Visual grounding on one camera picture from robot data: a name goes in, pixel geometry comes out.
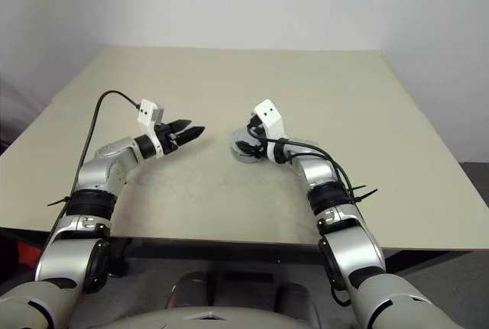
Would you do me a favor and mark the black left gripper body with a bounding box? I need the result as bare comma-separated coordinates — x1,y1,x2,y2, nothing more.
154,122,180,155

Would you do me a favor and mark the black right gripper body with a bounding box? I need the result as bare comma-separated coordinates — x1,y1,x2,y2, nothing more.
247,112,267,153

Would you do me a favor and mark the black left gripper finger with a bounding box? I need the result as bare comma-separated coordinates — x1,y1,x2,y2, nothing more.
177,125,206,147
169,118,193,134

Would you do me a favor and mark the silver motor cover with circuit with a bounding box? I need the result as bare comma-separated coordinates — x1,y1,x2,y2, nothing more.
228,126,265,153

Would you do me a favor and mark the dark rounded shape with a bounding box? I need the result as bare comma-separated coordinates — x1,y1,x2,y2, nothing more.
280,282,322,323
167,272,215,311

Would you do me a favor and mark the grey robot torso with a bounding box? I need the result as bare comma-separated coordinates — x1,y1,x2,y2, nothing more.
113,305,335,329

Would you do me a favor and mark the red object under table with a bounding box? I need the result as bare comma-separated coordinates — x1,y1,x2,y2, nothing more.
14,242,42,269

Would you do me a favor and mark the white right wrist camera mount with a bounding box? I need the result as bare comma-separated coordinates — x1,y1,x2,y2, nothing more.
252,98,288,163

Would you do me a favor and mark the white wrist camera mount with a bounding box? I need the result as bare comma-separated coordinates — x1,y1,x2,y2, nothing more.
252,98,288,163
136,98,167,159

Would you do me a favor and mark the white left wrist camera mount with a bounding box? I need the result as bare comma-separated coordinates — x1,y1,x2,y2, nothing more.
136,98,167,159

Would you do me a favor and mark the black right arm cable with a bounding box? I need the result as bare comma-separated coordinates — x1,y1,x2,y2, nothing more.
247,124,368,307

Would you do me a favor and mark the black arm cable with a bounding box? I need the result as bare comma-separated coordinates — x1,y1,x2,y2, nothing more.
247,124,368,307
48,90,141,233

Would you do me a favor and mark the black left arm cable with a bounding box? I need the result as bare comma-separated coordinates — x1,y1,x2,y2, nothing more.
48,90,141,233

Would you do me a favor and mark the black table frame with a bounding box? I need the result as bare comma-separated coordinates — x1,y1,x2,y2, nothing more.
0,227,471,277

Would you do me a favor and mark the black right arm cable tie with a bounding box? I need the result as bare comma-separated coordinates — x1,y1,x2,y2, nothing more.
352,186,380,205

